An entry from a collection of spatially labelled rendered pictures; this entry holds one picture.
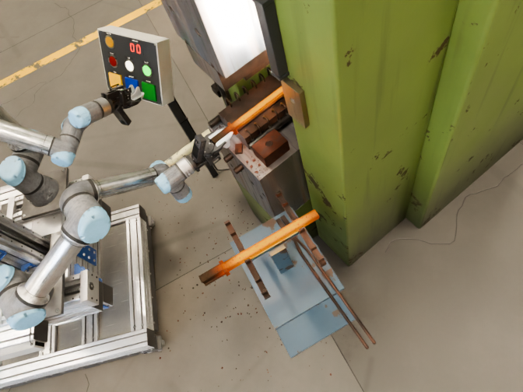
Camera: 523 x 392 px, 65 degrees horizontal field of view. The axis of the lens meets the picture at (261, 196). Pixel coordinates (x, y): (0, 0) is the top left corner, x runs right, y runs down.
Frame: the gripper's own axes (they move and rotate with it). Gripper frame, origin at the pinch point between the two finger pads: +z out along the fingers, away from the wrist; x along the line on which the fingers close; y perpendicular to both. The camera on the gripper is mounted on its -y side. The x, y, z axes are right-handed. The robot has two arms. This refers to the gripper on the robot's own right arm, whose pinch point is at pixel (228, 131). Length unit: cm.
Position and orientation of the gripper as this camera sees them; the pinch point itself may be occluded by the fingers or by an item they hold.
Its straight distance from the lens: 167.1
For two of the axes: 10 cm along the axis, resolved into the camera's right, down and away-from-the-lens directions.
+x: 6.0, 6.4, -4.8
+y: 2.0, 4.5, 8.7
